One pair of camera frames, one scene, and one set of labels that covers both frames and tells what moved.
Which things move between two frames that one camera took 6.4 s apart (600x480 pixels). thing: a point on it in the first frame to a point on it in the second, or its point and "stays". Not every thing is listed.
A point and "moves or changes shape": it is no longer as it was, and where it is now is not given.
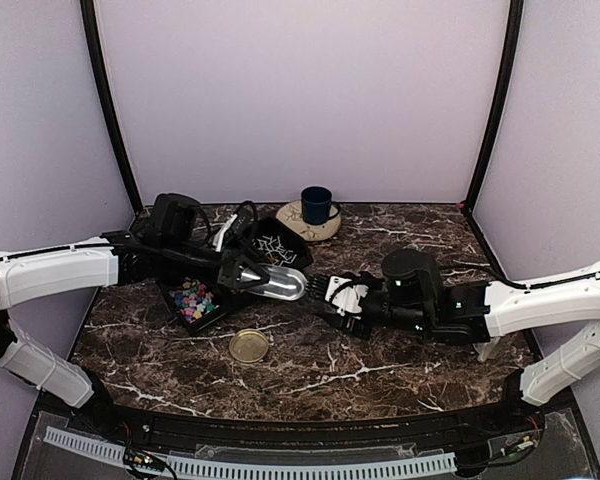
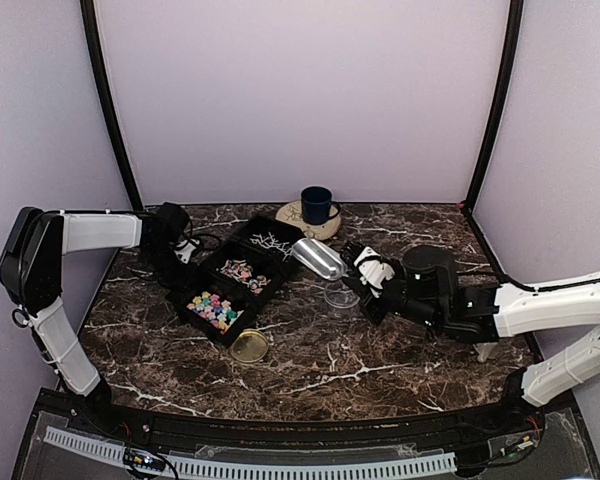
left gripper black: [228, 271] to [183, 284]
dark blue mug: [316, 204] stays
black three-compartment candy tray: [196, 302] moves or changes shape
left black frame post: [95, 45] stays
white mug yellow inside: [484, 350] stays
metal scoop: [285, 284] to [320, 258]
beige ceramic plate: [292, 214] stays
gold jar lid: [248, 345] stays
